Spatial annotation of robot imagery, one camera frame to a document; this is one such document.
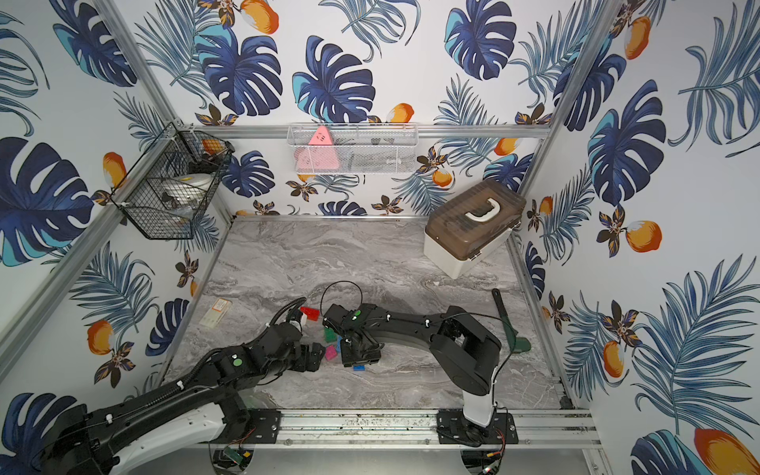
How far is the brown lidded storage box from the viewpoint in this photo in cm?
93

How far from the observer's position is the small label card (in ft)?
3.09

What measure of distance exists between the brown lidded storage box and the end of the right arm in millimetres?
400

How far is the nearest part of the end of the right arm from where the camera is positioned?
0.61 metres

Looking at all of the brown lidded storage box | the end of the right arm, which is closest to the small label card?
the end of the right arm

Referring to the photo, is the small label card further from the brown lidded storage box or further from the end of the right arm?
the brown lidded storage box

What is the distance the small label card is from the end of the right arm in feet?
1.49

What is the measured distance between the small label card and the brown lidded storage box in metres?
0.70
